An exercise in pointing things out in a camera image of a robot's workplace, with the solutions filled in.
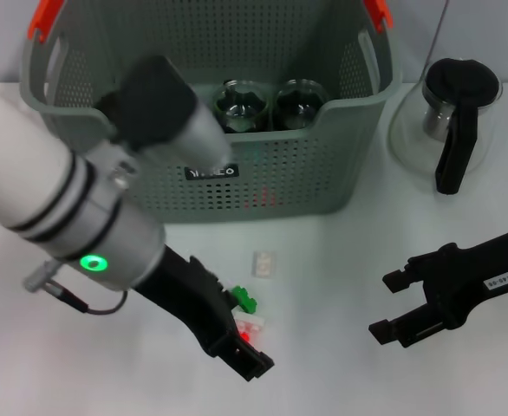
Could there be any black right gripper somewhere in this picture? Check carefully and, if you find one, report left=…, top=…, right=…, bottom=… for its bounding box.
left=368, top=223, right=508, bottom=348

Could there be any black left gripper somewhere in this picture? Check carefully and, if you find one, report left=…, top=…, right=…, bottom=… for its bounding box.
left=134, top=244, right=276, bottom=383

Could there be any white narrow toy brick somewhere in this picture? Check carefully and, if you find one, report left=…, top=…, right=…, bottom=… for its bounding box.
left=234, top=311, right=267, bottom=334

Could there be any green toy brick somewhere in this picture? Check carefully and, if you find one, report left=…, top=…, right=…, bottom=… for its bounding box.
left=231, top=285, right=258, bottom=312

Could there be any glass teacup black sleeve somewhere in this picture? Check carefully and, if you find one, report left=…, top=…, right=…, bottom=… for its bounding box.
left=273, top=79, right=329, bottom=131
left=212, top=79, right=270, bottom=134

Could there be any off-white plate toy brick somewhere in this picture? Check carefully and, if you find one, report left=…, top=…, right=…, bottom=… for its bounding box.
left=252, top=250, right=277, bottom=278

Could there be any grey perforated plastic basket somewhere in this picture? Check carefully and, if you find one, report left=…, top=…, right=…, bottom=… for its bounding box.
left=19, top=0, right=405, bottom=224

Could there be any glass teapot black handle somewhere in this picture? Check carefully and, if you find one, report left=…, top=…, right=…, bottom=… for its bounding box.
left=388, top=57, right=505, bottom=195

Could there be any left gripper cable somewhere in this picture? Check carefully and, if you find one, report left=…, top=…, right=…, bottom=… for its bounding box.
left=23, top=259, right=129, bottom=315

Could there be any orange basket handle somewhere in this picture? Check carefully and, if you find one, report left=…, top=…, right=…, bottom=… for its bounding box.
left=363, top=0, right=394, bottom=34
left=27, top=0, right=64, bottom=44

